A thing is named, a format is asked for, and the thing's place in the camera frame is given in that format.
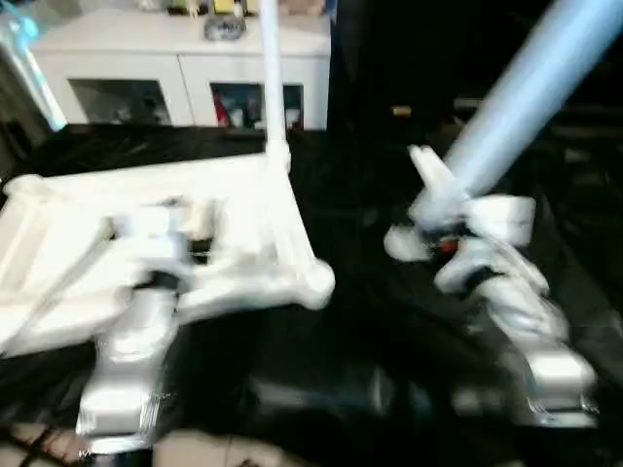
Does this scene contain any black work mat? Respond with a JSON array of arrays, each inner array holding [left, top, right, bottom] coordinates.
[[0, 125, 623, 444]]

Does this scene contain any white cabinet with glass doors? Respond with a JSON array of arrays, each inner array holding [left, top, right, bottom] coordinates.
[[27, 8, 334, 135]]

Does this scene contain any white plastic table top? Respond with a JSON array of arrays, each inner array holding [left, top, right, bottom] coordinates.
[[0, 149, 338, 359]]

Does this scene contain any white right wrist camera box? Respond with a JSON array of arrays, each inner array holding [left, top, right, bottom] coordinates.
[[456, 193, 538, 249]]

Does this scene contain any red bottle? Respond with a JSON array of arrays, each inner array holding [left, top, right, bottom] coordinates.
[[211, 95, 237, 129]]

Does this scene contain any white plastic table leg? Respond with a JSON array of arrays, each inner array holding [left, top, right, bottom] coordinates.
[[257, 0, 292, 164], [384, 0, 623, 264], [406, 143, 460, 198]]

